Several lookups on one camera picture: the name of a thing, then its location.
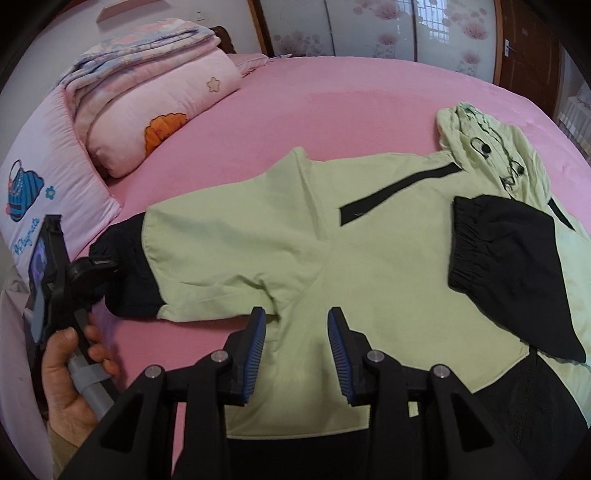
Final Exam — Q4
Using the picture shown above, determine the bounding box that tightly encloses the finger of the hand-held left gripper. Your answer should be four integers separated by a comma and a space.
69, 256, 123, 310

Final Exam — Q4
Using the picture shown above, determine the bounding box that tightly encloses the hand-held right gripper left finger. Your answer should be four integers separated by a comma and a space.
58, 307, 267, 480

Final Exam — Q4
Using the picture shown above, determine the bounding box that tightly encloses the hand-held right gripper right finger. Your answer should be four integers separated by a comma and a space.
327, 307, 539, 480

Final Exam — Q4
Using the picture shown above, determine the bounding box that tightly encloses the light green and black jacket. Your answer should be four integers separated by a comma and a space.
88, 102, 591, 480

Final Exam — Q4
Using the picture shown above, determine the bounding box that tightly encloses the person's left forearm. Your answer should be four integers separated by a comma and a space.
48, 422, 100, 480

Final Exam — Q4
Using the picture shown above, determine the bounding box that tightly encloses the person's left hand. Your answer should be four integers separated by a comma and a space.
39, 323, 121, 446

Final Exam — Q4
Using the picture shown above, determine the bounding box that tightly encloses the pink pillow blue bag print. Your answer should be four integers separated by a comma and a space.
0, 85, 122, 287

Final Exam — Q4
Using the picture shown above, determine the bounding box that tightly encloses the pastel floral folded quilt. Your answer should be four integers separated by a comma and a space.
58, 17, 223, 100

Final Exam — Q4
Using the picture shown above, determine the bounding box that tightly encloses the pink bed blanket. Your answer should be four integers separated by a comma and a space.
0, 55, 591, 480

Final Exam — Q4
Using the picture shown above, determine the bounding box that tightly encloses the plain pink pillow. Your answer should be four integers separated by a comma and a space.
230, 52, 269, 75

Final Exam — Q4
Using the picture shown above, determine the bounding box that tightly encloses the dark wooden headboard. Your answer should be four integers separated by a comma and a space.
210, 25, 238, 55

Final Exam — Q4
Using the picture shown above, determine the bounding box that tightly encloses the floral sliding door wardrobe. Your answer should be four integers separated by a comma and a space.
247, 0, 504, 86

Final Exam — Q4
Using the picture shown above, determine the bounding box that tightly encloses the lace covered furniture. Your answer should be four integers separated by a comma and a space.
556, 46, 591, 162

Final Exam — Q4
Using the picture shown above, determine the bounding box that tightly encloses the brown wooden door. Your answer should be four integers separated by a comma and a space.
494, 0, 561, 116

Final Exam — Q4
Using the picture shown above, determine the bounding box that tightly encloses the pink wall shelf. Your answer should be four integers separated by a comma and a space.
96, 0, 153, 21

